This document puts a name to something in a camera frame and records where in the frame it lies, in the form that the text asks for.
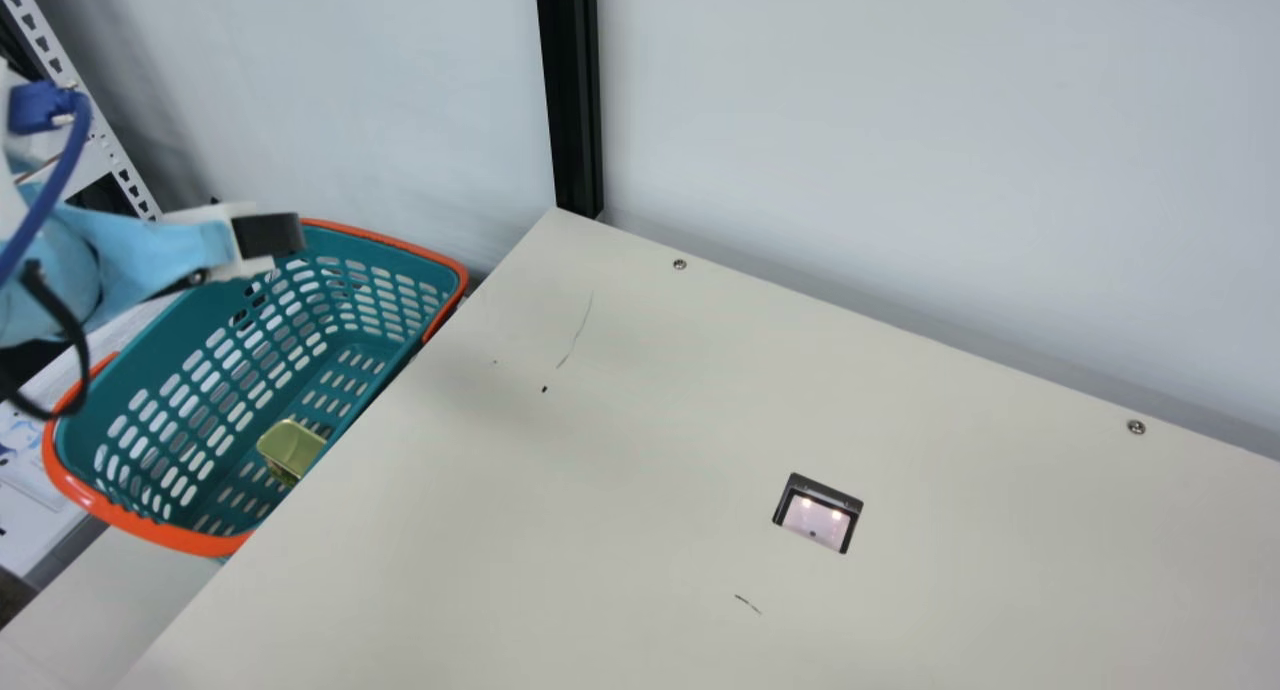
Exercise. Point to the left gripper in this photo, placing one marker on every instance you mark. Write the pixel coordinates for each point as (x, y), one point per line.
(130, 255)

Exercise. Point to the gold rectangular tin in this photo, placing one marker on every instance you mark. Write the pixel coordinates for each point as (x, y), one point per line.
(290, 448)

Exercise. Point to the teal shopping basket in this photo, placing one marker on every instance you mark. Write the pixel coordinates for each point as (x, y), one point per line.
(200, 390)

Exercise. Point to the white perforated shelf rack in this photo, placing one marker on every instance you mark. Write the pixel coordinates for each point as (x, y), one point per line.
(110, 165)

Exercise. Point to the small square scanner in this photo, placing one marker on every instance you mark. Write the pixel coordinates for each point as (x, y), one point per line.
(818, 515)

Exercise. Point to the black post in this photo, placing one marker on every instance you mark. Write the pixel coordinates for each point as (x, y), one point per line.
(570, 90)

